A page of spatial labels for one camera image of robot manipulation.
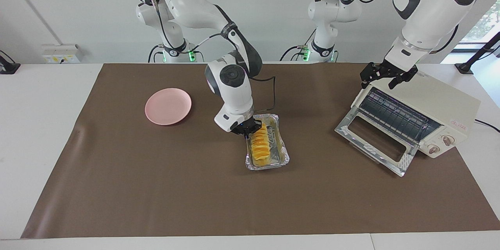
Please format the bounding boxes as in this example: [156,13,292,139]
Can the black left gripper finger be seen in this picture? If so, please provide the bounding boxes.
[389,68,419,89]
[360,62,382,89]

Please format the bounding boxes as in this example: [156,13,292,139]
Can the striped yellow bread loaf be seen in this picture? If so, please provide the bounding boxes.
[251,122,271,165]

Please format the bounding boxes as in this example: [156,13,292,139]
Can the aluminium foil tray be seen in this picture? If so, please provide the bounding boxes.
[245,114,290,171]

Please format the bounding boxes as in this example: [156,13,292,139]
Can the cream toaster oven body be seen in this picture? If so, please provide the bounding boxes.
[352,71,481,159]

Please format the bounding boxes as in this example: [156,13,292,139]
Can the glass oven door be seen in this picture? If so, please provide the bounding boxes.
[335,106,419,177]

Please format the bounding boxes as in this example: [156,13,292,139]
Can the brown table mat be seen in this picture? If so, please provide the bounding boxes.
[20,62,500,239]

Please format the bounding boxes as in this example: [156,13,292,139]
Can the pink round plate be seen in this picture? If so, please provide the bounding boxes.
[145,88,192,126]

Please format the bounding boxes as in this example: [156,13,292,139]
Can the window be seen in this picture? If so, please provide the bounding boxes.
[461,0,500,44]

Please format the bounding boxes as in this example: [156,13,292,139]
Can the black desk clamp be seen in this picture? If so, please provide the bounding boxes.
[0,50,21,75]

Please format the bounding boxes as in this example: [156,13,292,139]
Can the oven wire rack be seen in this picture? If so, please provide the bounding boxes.
[359,87,429,142]

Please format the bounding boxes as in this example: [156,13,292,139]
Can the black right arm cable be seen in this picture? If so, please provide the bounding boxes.
[150,0,276,111]

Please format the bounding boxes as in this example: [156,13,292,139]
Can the black left base cable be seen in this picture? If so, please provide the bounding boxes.
[280,29,315,62]

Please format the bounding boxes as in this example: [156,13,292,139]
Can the black oven power cord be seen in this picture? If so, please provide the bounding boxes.
[475,119,500,133]

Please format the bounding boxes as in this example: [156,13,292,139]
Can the white wall power socket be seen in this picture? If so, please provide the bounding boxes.
[42,44,83,64]

